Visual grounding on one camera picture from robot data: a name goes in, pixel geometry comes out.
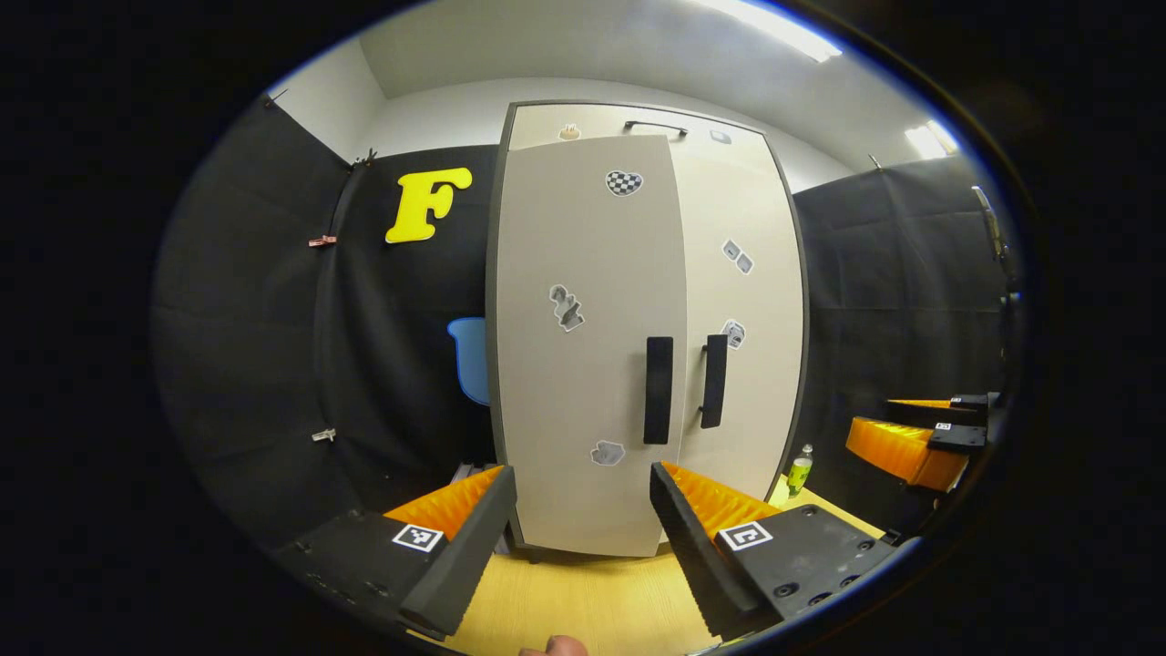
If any small ceiling light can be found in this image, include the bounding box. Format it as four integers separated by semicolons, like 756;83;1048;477
904;120;959;161

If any white shoe cabinet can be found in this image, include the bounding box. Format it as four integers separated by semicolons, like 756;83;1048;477
485;98;812;559

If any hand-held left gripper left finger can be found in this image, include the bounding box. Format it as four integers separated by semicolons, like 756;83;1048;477
273;465;518;641

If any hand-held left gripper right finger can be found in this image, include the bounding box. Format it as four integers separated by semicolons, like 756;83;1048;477
649;460;898;641

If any long ceiling light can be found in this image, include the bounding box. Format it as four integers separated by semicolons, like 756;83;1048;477
697;0;844;63

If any white shoe cabinet door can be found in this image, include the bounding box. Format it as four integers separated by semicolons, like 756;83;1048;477
670;137;807;502
495;134;689;557

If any thin grey pole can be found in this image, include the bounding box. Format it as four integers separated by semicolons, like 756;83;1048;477
970;185;1023;302

